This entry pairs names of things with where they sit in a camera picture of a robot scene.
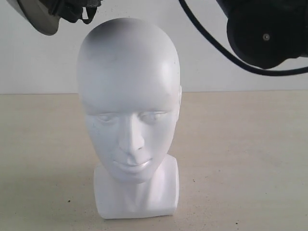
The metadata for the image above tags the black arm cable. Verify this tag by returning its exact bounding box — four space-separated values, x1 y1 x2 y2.
178 0 308 77

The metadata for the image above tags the white mannequin head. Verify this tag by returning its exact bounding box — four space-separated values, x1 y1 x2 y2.
77 18 182 219

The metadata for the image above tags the black helmet with visor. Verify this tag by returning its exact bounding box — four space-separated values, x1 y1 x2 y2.
7 0 102 36

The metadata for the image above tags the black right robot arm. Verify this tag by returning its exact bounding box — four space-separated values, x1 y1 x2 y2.
217 0 308 69

